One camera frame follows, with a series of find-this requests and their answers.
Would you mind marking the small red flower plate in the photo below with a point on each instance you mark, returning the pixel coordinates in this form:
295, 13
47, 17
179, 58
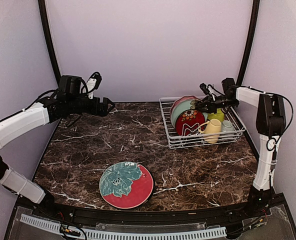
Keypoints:
189, 121

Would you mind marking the right black frame post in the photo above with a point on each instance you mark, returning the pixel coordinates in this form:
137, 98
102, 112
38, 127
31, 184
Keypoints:
249, 41

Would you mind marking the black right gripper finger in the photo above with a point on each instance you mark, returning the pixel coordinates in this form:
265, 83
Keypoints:
201, 107
199, 101

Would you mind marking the white wire dish rack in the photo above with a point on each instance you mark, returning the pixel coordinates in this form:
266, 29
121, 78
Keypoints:
197, 139

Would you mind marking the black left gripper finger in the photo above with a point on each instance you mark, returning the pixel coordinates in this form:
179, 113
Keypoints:
108, 102
107, 109

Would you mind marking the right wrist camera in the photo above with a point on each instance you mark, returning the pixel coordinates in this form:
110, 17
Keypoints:
207, 90

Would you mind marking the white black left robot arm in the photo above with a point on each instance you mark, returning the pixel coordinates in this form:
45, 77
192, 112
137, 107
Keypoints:
73, 96

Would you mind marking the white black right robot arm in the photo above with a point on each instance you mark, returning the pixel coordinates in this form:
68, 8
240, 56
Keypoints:
270, 124

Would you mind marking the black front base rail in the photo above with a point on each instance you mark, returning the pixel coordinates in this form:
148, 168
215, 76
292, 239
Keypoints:
222, 216

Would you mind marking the lime green cup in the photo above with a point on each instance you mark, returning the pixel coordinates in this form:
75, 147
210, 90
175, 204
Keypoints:
219, 115

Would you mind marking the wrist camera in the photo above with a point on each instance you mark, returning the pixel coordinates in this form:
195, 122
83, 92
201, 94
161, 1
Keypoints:
207, 90
93, 84

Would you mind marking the pale green glass cup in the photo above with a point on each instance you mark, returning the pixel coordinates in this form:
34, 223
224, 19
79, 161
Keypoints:
227, 129

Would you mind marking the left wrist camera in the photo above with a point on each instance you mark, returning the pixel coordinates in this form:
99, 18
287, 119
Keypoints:
93, 84

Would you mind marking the red teal flower plate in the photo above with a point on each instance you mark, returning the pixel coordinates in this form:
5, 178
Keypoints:
126, 185

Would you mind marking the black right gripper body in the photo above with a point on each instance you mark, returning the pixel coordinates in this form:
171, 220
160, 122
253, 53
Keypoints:
212, 106

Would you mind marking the pink dotted bowl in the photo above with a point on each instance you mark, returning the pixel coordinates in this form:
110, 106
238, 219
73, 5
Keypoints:
182, 99

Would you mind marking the white slotted cable duct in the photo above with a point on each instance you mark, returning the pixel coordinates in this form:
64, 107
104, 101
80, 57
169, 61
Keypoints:
111, 232

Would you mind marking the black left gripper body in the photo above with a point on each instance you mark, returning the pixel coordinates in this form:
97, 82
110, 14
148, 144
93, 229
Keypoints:
95, 110

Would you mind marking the pale yellow mug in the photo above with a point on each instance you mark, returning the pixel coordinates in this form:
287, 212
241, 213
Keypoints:
212, 129

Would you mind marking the light teal flower plate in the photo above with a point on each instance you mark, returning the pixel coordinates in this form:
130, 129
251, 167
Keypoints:
180, 108

